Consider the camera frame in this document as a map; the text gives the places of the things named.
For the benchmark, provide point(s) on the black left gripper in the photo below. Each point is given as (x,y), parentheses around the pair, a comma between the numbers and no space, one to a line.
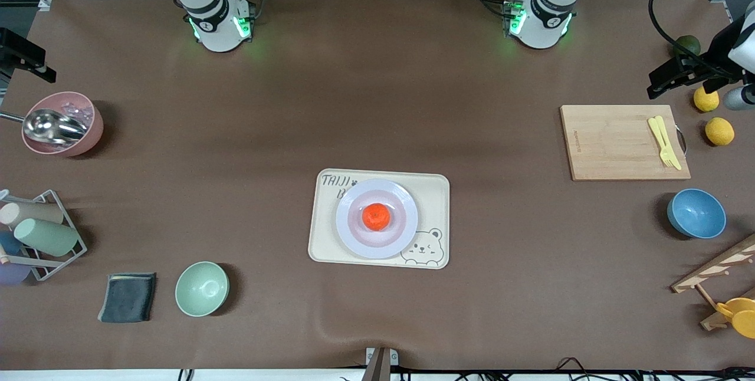
(717,51)

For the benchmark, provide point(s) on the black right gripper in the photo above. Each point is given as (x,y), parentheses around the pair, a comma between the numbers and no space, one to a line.
(17,52)

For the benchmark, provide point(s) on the orange fruit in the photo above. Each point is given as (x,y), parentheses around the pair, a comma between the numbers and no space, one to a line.
(376,217)

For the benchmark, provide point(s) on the lavender round plate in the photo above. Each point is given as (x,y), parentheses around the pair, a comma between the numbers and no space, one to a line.
(354,233)

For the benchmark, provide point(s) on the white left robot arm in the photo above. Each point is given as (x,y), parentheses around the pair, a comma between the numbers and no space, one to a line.
(540,15)

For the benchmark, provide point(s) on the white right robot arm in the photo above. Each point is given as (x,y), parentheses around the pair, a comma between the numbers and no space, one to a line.
(212,15)

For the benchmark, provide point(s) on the dark green avocado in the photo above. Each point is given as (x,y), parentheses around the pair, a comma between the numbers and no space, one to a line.
(690,43)

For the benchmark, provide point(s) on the yellow lemon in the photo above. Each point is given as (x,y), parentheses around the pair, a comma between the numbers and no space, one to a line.
(719,131)
(706,101)

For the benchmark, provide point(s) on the yellow plastic fork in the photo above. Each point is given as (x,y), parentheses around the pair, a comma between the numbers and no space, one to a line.
(653,128)

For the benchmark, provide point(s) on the metal scoop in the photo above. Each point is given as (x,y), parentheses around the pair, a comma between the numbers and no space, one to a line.
(53,127)

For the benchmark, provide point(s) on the pink bowl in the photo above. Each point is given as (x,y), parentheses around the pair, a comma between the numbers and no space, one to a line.
(88,133)

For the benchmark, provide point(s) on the wooden cutting board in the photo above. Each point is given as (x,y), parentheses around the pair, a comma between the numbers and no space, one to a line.
(613,145)

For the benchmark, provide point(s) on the blue bowl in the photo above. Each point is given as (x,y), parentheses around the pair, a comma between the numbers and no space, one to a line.
(696,213)

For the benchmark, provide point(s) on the beige cup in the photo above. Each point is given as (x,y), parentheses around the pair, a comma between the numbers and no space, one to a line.
(32,213)

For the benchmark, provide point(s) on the mint green cup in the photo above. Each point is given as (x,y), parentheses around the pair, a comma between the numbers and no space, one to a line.
(47,236)

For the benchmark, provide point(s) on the blue cup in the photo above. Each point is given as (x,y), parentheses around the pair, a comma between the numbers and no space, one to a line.
(7,242)

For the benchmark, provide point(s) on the wooden drying rack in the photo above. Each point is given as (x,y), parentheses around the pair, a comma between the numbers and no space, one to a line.
(708,269)

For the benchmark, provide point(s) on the purple cup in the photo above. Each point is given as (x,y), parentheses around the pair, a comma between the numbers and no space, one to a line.
(12,273)

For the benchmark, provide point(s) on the dark grey folded cloth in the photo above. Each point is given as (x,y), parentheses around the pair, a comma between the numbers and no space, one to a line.
(127,297)

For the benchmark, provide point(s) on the yellow mug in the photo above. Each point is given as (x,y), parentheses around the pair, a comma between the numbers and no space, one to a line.
(740,316)

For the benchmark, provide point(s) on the cream tray with bear print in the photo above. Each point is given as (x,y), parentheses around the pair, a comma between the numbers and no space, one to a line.
(436,192)

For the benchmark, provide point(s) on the light green bowl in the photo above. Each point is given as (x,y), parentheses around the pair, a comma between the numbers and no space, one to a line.
(202,289)

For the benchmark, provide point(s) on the brown table mat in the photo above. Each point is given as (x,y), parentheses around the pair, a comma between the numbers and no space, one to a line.
(501,286)

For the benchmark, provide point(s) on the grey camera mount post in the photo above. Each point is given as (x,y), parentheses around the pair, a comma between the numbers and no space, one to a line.
(380,363)

